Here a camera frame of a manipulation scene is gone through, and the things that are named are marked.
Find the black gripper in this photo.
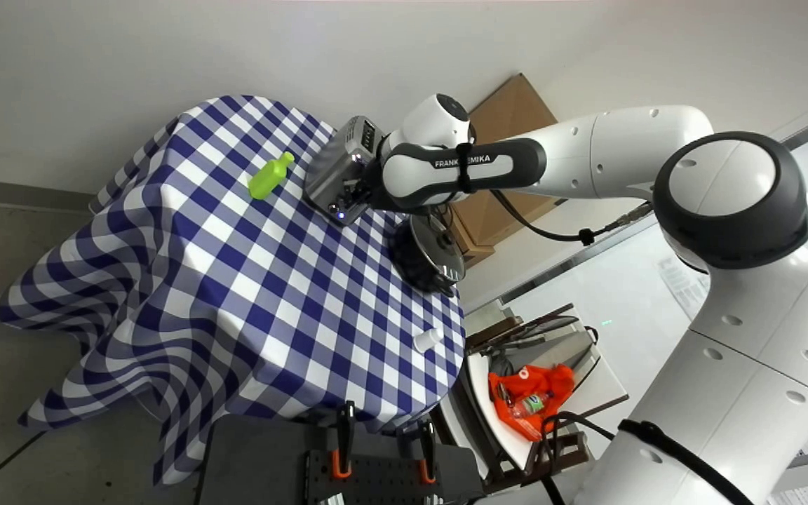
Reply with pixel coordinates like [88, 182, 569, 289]
[332, 153, 395, 224]

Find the silver two-slot toaster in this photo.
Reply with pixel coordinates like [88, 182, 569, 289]
[300, 113, 394, 230]

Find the green plastic bottle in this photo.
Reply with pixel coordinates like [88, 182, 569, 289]
[244, 153, 298, 202]

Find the black pot with lid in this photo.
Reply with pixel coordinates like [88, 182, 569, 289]
[390, 207, 470, 296]

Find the blue white checkered tablecloth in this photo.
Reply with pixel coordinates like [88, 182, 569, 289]
[0, 92, 470, 489]

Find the brown cardboard box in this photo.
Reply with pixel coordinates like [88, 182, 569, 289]
[409, 74, 601, 268]

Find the black orange clamp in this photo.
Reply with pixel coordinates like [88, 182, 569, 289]
[409, 419, 443, 489]
[326, 402, 359, 484]

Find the orange plastic bag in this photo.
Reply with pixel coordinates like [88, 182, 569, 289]
[489, 362, 582, 443]

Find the black base board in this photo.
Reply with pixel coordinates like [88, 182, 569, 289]
[195, 413, 489, 505]

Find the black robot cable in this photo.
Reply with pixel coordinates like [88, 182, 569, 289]
[489, 189, 658, 251]

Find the dark wire rack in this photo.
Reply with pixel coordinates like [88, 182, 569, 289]
[464, 301, 635, 472]

